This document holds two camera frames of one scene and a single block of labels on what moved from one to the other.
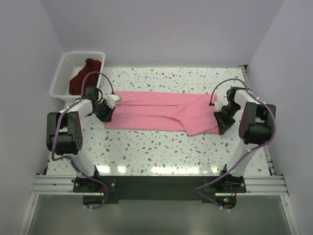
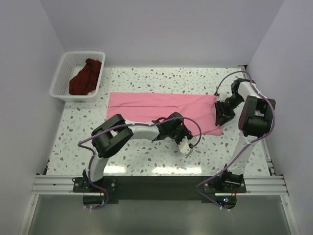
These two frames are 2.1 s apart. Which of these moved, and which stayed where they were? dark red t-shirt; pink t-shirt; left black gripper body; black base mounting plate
Moved: left black gripper body
Stayed: dark red t-shirt; black base mounting plate; pink t-shirt
